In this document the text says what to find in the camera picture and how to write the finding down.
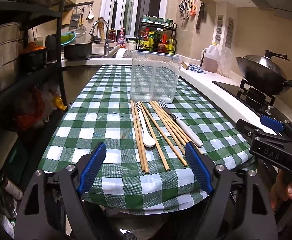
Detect black spice rack with bottles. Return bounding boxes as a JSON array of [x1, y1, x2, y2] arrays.
[[137, 15, 177, 55]]

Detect green white checkered tablecloth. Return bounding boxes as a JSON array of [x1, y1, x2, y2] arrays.
[[39, 66, 251, 215]]

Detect black metal shelf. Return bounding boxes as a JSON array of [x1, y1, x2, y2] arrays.
[[0, 1, 66, 187]]

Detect white ceramic spoon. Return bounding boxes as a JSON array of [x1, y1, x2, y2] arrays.
[[135, 102, 155, 148]]

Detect pink soap bottle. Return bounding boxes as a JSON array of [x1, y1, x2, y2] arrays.
[[117, 28, 126, 48]]

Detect black cooking pot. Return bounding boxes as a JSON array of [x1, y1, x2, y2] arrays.
[[64, 43, 92, 61]]

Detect clear plastic container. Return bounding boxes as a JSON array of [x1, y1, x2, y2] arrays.
[[130, 50, 182, 103]]

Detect hanging cleaver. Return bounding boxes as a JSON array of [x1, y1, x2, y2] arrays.
[[196, 2, 205, 30]]

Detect metal box grater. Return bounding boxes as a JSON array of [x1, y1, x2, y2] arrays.
[[68, 7, 83, 31]]

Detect chrome kitchen faucet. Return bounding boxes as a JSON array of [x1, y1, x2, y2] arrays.
[[89, 17, 111, 56]]

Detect white dish in sink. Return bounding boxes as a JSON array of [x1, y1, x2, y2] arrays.
[[106, 46, 133, 58]]

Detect green plastic basin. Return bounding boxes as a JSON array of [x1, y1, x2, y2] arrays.
[[60, 31, 76, 46]]

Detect white-handled metal fork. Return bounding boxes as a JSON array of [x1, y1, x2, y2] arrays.
[[157, 100, 203, 148]]

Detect person's right hand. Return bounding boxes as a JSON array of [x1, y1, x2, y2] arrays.
[[269, 170, 292, 211]]

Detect black wok with lid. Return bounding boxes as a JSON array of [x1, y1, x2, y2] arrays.
[[236, 50, 292, 95]]

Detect hanging kitchen utensils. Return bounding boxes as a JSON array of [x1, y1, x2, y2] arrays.
[[178, 0, 197, 20]]

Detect plastic oil jug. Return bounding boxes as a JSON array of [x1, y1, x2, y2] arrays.
[[201, 43, 220, 73]]

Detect blue dish cloth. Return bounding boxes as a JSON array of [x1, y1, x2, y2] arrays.
[[188, 63, 205, 74]]

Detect hanging white ladle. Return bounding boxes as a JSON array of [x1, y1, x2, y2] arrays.
[[86, 3, 94, 21]]

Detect bamboo chopstick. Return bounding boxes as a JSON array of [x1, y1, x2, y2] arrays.
[[139, 102, 170, 171], [149, 101, 188, 168], [154, 101, 203, 154], [154, 101, 191, 142], [150, 101, 186, 155], [133, 102, 149, 174], [153, 101, 187, 143], [130, 100, 145, 172]]

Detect orange lidded pot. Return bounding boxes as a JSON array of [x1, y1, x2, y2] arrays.
[[18, 42, 48, 74]]

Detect clear plastic bag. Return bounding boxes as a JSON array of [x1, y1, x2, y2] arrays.
[[217, 48, 237, 78]]

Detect black gas stove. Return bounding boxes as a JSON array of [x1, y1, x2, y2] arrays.
[[213, 79, 292, 122]]

